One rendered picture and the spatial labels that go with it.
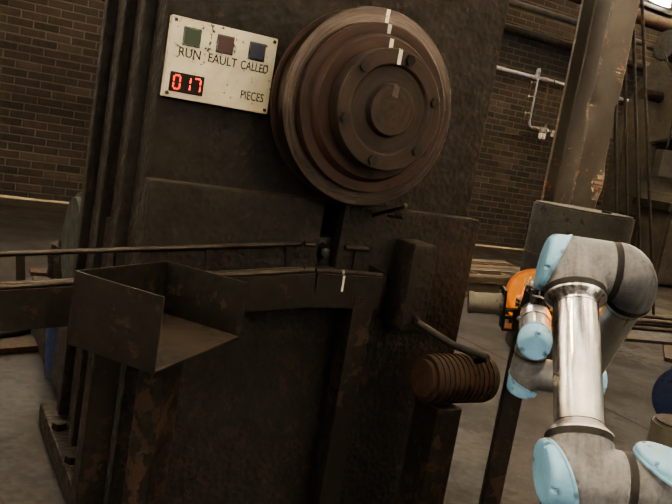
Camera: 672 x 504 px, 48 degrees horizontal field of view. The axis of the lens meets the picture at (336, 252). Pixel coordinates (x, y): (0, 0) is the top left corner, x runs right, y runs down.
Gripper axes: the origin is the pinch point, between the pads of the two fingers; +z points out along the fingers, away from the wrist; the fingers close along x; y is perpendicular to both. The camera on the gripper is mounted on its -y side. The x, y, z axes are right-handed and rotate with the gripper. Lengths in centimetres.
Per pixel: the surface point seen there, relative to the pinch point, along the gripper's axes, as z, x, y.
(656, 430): -31.7, -31.7, -13.4
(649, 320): -3.9, -29.5, 1.1
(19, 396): -2, 155, -79
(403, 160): -19, 39, 33
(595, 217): 226, -45, -44
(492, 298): -6.4, 10.2, -1.7
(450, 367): -22.9, 16.9, -15.5
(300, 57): -24, 65, 53
